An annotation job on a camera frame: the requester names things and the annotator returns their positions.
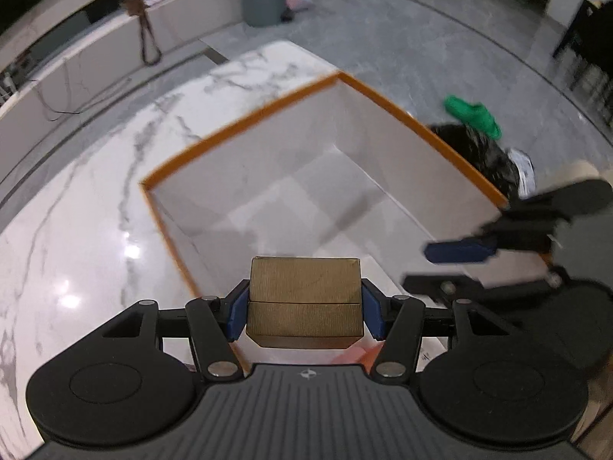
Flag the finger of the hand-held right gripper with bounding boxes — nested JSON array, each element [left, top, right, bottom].
[[424, 192, 575, 265], [401, 271, 569, 309]]

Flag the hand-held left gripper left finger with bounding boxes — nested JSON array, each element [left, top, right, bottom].
[[100, 279, 251, 380]]

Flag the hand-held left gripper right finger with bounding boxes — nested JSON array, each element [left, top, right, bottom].
[[360, 278, 523, 378]]

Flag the brown wooden block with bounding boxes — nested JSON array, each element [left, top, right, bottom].
[[245, 256, 365, 350]]

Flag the black trash bag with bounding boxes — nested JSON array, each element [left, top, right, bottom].
[[428, 123, 520, 197]]

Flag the white slipper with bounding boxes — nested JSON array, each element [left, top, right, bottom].
[[508, 148, 536, 198]]

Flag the green slipper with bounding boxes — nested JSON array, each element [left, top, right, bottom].
[[443, 96, 502, 139]]

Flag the black chair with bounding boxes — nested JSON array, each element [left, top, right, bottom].
[[553, 0, 613, 120]]

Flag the white low cabinet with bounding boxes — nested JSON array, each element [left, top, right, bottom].
[[0, 0, 245, 120]]

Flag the black cable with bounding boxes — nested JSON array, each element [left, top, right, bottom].
[[38, 57, 131, 122]]

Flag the brown strap bag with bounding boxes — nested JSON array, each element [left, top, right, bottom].
[[122, 0, 161, 65]]

